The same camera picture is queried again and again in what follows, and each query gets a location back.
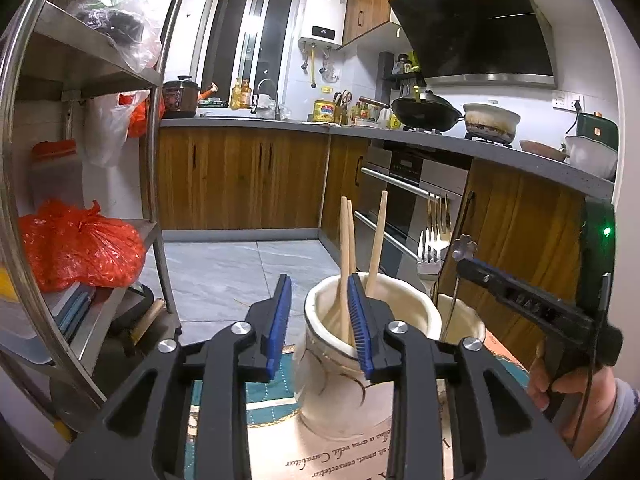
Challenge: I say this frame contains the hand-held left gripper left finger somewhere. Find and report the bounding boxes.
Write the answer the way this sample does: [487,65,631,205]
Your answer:
[54,274,293,480]

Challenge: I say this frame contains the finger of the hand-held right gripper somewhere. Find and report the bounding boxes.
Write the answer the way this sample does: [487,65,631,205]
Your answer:
[456,257,597,335]

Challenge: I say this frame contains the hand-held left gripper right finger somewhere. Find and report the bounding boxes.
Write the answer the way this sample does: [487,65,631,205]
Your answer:
[347,272,583,480]

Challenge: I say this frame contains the white floral ceramic utensil holder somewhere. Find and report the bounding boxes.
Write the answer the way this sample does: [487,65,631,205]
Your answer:
[291,272,488,441]

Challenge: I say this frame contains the silver metal fork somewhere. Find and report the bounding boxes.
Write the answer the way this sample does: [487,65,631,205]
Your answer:
[416,230,443,277]

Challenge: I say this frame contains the gold metal fork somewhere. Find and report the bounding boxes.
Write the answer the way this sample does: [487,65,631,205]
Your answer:
[426,191,452,263]

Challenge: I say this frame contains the person's right forearm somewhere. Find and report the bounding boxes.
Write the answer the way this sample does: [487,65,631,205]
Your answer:
[575,377,640,461]

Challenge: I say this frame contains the person's right hand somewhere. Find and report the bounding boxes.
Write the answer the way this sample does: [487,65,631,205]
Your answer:
[527,341,620,455]

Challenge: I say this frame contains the printed quilted tablecloth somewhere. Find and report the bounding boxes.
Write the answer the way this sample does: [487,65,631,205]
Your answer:
[185,327,531,480]

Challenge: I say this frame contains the white bowl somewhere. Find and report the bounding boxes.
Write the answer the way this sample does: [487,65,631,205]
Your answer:
[565,135,618,181]

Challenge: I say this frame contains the pink shallow bowl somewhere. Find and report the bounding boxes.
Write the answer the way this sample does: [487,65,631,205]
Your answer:
[519,139,568,163]

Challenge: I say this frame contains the built-in steel oven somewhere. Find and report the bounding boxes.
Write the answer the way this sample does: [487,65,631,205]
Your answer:
[357,142,473,281]

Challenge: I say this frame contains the grey kitchen countertop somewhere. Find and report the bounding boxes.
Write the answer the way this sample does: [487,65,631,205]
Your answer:
[159,116,615,201]

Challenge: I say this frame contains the green kitchen appliance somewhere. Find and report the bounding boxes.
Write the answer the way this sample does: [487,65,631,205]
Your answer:
[575,111,620,151]

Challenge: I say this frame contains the wooden lower cabinets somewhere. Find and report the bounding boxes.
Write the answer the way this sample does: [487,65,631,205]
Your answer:
[142,125,613,376]

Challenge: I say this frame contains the wooden cabinets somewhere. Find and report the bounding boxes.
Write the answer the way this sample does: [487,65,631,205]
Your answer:
[340,0,511,50]
[142,125,613,376]

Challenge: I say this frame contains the white cooking pot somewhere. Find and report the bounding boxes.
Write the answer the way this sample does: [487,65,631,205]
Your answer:
[462,102,522,143]

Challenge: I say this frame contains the stack of flat blue boxes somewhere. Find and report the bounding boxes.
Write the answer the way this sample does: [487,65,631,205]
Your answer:
[50,282,98,341]

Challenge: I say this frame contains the small condiment bottles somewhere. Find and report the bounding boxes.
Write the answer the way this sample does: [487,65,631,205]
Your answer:
[350,101,391,128]

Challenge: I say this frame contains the holder with scissors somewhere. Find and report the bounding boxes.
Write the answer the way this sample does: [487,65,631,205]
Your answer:
[332,89,353,125]

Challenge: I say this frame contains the black wok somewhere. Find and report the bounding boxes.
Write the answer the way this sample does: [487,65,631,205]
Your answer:
[359,87,466,133]

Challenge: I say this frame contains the large orange plastic bag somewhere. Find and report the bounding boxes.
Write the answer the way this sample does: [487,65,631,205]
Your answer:
[19,199,147,293]

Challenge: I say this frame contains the metal kitchen faucet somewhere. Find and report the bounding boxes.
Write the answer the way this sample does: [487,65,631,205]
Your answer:
[251,78,283,121]

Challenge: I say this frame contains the dark pressure cooker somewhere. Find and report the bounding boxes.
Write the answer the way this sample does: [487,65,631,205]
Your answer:
[162,75,202,119]

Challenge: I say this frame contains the small hanging orange bag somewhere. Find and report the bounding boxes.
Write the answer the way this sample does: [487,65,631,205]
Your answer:
[119,92,166,140]

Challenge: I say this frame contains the black spice rack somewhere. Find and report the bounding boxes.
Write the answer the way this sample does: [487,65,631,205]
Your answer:
[378,51,426,91]

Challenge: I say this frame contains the white plastic bag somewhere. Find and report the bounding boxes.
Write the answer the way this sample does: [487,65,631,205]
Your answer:
[84,91,151,168]

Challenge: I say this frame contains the container with orange lid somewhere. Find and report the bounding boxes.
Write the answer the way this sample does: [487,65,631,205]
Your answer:
[31,140,83,201]

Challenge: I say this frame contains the black range hood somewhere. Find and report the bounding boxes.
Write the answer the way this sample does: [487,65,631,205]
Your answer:
[388,0,557,87]

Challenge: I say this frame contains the kitchen window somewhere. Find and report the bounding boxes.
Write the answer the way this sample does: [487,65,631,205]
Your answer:
[192,0,303,106]

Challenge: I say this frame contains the white water heater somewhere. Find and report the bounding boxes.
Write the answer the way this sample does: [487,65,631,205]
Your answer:
[298,0,348,51]

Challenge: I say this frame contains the stainless steel shelf rack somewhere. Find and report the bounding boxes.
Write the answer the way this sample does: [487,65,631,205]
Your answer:
[0,0,193,441]

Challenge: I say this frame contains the wooden upper cabinets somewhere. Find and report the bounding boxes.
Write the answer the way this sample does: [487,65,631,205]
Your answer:
[340,0,511,50]

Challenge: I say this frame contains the clear bag with dark contents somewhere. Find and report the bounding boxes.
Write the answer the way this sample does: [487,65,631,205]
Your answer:
[67,0,163,72]

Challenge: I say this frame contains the wooden-handled tool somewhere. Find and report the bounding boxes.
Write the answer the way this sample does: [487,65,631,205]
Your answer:
[130,297,166,346]

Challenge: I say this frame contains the white wall socket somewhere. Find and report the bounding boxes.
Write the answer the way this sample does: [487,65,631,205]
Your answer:
[551,91,585,111]

